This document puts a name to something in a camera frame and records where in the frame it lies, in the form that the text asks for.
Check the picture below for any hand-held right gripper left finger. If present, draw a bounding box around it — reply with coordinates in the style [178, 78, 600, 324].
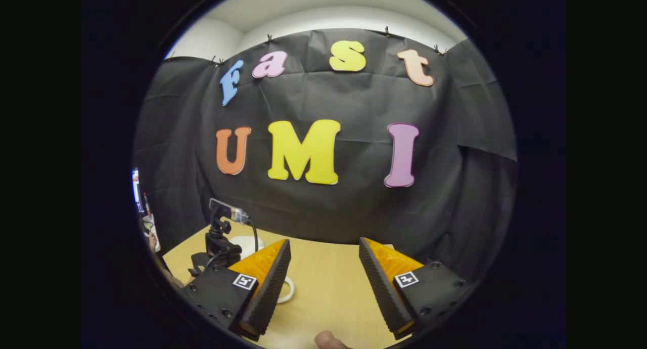
[179, 239, 292, 342]

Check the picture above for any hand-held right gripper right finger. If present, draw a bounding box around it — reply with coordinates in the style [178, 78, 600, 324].
[358, 237, 476, 340]

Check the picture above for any white suitcase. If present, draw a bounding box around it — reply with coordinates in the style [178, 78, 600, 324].
[230, 235, 295, 304]

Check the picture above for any white side table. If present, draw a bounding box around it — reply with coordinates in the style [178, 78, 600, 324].
[143, 214, 162, 253]

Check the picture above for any black camera cable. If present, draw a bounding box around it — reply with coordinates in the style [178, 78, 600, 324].
[246, 217, 260, 253]

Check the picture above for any blue white wall banner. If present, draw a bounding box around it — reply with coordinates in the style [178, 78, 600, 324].
[132, 167, 145, 214]

